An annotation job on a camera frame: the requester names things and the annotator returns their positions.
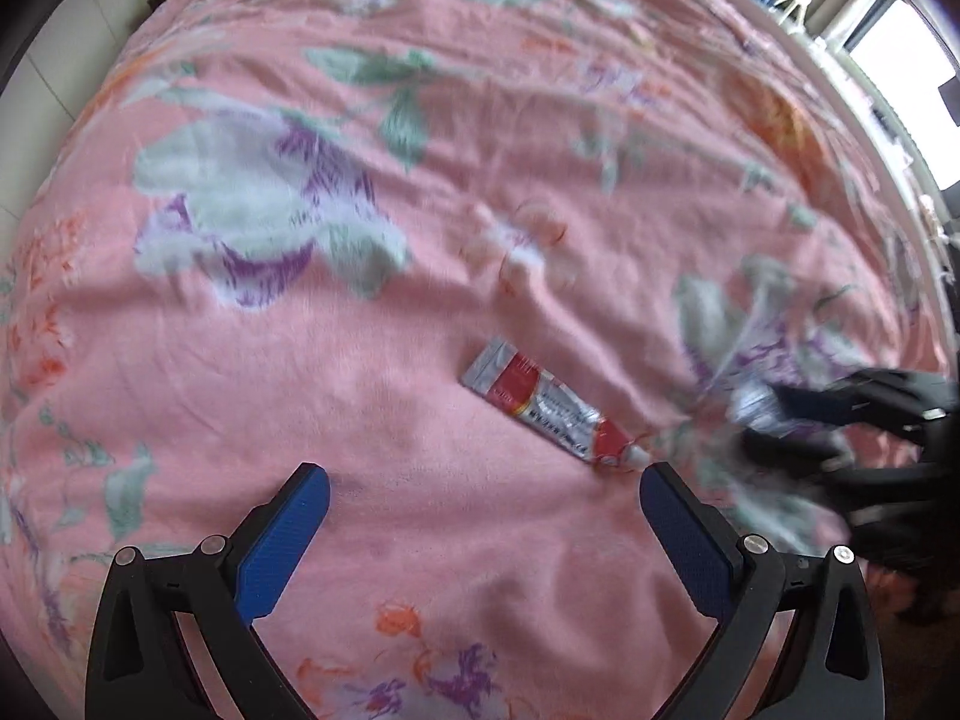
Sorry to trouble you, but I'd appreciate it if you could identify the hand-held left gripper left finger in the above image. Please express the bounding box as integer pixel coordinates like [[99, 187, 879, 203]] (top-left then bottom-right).
[[86, 463, 331, 720]]

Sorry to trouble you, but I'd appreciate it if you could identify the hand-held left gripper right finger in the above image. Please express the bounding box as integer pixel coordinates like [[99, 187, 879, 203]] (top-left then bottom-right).
[[639, 461, 886, 720]]

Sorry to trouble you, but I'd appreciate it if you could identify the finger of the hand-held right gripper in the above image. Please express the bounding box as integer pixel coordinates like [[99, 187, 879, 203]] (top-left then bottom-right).
[[772, 367, 952, 428], [739, 427, 960, 515]]

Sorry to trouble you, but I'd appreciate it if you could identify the silver foil blister pack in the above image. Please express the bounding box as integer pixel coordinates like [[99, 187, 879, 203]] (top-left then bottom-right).
[[726, 381, 788, 436]]

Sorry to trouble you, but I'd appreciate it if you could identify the red white ointment tube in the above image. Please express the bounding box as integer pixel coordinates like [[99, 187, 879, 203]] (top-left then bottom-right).
[[460, 340, 652, 475]]

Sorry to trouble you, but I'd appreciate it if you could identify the pink floral blanket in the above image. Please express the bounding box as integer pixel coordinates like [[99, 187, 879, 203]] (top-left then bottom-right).
[[0, 0, 953, 720]]

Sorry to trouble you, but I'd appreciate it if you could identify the window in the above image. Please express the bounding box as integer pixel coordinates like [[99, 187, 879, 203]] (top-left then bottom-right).
[[847, 0, 960, 188]]

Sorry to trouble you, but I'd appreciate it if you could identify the white tripod stand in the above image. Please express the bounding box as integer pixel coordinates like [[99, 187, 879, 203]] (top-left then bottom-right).
[[771, 0, 815, 35]]

